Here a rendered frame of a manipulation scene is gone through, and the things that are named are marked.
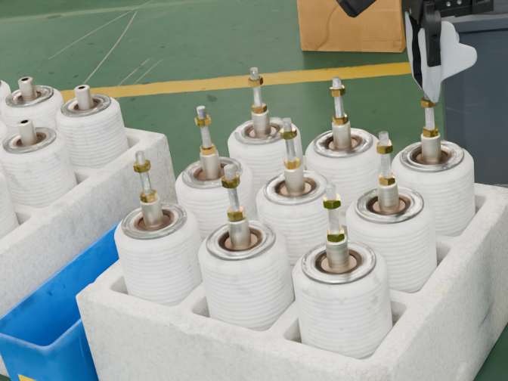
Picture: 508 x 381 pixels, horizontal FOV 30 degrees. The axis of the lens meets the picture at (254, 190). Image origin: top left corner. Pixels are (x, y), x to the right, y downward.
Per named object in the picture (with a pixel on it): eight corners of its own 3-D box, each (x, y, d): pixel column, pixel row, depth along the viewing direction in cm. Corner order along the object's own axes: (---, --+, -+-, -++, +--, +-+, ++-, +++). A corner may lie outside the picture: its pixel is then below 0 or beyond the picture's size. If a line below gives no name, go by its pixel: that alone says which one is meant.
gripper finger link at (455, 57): (484, 100, 104) (478, 17, 101) (432, 110, 103) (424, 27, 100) (474, 94, 107) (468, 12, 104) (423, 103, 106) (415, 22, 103)
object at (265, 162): (248, 271, 129) (227, 153, 120) (244, 234, 137) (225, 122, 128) (317, 261, 129) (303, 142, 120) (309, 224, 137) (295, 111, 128)
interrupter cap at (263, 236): (200, 264, 99) (199, 258, 99) (213, 226, 105) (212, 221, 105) (271, 262, 97) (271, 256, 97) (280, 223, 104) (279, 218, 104)
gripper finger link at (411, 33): (463, 82, 110) (465, 10, 104) (414, 91, 109) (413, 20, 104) (454, 69, 112) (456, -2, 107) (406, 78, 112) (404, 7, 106)
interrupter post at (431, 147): (432, 153, 113) (432, 128, 112) (446, 159, 111) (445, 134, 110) (417, 159, 112) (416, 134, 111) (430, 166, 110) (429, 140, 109)
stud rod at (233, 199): (235, 232, 100) (224, 169, 96) (233, 227, 101) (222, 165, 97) (244, 230, 100) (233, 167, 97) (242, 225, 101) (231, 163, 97)
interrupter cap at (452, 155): (435, 138, 116) (435, 133, 116) (478, 159, 110) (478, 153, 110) (386, 159, 113) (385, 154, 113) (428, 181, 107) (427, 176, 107)
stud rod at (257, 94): (258, 124, 123) (249, 70, 119) (257, 121, 124) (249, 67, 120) (265, 123, 123) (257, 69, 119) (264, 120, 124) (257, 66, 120)
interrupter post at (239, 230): (228, 250, 101) (224, 224, 99) (232, 237, 103) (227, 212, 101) (250, 249, 100) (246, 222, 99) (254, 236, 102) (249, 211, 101)
